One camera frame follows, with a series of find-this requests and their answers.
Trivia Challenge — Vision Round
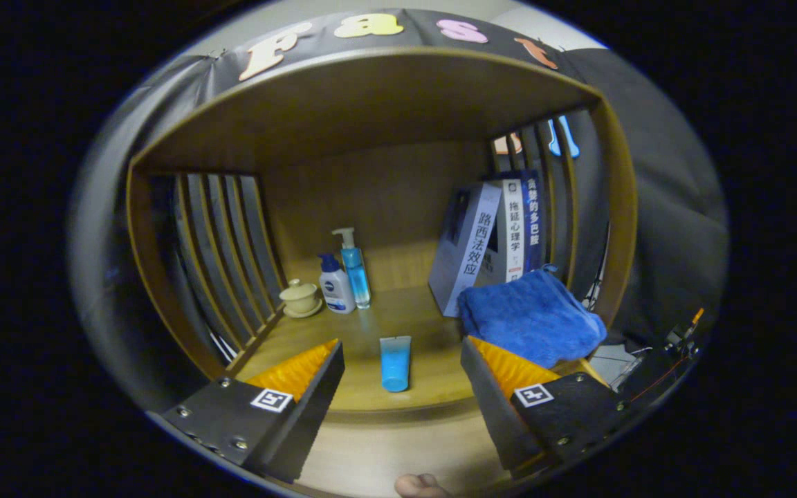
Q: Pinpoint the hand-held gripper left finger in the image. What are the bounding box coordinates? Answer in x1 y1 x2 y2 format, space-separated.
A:
146 339 346 485

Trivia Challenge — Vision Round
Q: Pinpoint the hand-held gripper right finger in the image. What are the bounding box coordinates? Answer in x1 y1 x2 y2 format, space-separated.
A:
461 335 645 478

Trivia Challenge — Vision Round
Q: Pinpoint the light blue tube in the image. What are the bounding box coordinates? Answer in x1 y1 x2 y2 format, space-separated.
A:
379 335 413 393

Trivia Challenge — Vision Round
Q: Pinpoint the wooden countertop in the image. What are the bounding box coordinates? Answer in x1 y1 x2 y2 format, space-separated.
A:
232 284 610 416

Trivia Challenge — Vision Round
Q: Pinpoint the wooden cabinet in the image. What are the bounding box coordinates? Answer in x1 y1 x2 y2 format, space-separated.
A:
125 47 639 423

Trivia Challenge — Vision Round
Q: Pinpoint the blue folded towel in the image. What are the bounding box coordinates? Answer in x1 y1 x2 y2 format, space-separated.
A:
457 266 608 369

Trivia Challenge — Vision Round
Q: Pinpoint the beige lidded teacup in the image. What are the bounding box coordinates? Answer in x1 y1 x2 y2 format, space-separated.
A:
279 278 324 319

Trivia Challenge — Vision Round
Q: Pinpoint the white lotion bottle blue cap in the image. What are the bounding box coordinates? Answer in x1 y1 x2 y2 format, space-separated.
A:
318 253 357 315

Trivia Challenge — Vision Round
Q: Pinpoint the blue pump bottle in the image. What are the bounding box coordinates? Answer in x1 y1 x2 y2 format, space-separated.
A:
331 228 372 309

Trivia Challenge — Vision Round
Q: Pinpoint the grey leaning book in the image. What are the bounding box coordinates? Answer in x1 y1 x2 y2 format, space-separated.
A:
428 183 503 317

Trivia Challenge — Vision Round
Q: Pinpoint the white spine book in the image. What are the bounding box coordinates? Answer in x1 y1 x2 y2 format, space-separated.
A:
485 178 525 284

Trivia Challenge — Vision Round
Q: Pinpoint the dark blue book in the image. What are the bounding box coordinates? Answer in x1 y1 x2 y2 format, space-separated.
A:
520 171 543 276

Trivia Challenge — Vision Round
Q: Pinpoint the black backdrop cloth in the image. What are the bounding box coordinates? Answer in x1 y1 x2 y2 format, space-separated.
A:
66 8 729 416

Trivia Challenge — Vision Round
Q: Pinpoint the black equipment with cables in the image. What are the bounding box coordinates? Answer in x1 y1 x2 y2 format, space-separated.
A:
620 308 707 409

